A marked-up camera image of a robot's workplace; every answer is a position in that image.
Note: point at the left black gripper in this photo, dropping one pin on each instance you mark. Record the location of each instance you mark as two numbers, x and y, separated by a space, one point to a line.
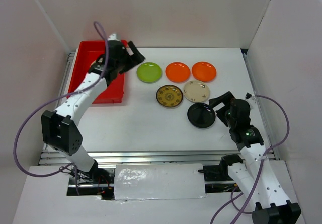
139 59

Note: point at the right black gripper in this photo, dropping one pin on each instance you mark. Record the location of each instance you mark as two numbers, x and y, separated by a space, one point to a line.
226 98

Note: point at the black plate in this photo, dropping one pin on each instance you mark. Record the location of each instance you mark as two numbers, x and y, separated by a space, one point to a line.
201 115

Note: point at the brown yellow patterned plate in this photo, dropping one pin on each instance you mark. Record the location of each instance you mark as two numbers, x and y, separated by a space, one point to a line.
169 96

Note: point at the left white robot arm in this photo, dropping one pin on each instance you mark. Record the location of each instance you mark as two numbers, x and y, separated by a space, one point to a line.
60 127

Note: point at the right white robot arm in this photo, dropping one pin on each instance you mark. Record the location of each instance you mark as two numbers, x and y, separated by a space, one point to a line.
251 169

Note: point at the red plastic bin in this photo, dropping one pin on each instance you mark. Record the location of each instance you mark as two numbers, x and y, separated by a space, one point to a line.
88 52

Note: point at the green plate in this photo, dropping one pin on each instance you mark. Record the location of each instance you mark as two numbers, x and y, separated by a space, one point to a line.
149 72

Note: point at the orange plate right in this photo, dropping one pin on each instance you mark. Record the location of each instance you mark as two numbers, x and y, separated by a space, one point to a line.
204 71

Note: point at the orange plate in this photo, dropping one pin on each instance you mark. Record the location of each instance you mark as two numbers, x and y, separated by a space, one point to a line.
204 71
177 72

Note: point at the orange plate middle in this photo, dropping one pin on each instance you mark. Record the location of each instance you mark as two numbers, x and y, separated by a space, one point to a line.
177 72

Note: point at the white foil cover sheet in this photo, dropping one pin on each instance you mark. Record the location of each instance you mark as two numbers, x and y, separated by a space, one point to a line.
159 181

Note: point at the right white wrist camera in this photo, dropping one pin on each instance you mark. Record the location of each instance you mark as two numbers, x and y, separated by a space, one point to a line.
251 100

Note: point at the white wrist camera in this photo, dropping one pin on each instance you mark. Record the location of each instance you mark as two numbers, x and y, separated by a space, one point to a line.
251 100
113 37

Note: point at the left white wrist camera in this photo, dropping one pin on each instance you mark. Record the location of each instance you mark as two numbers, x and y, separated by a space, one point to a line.
113 37

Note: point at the aluminium rail frame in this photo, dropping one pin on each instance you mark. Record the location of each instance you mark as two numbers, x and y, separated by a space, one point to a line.
139 130

